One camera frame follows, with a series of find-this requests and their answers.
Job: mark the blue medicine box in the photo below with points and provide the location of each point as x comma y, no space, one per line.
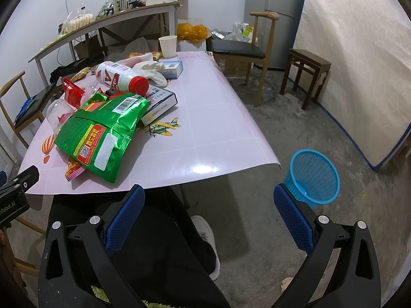
171,69

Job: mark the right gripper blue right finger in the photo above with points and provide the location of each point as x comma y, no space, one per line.
299,227

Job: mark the wooden chair black seat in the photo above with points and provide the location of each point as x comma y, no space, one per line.
250,53

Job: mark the red snack wrapper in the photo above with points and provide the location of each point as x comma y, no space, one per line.
72,93

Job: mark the white strawberry milk bottle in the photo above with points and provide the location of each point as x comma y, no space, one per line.
121,78

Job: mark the orange biscuit packet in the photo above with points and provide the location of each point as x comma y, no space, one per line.
149,55

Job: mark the white mattress blue trim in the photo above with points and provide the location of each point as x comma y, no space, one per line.
367,92

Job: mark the black clothes on chair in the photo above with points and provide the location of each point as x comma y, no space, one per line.
75,67

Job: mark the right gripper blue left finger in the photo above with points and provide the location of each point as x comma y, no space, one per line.
121,219

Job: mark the long white side table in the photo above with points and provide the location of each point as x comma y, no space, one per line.
169,8

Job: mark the clear plastic cup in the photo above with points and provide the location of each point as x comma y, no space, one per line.
58,113

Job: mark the green snack bag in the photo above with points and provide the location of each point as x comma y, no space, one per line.
98,134

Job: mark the white tissue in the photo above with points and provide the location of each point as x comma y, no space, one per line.
149,69

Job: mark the dark wooden stool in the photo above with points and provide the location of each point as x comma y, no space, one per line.
310,63

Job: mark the orange plastic bag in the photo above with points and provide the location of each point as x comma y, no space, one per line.
194,34

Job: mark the blue plastic trash basket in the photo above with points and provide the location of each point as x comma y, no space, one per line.
312,178

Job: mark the white paper cup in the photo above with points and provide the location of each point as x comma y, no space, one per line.
168,46

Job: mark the wooden chair at left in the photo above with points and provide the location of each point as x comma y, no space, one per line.
31,109

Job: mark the yellow snack packet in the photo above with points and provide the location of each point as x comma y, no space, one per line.
80,74

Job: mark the black silver cable box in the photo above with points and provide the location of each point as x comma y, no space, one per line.
160,101

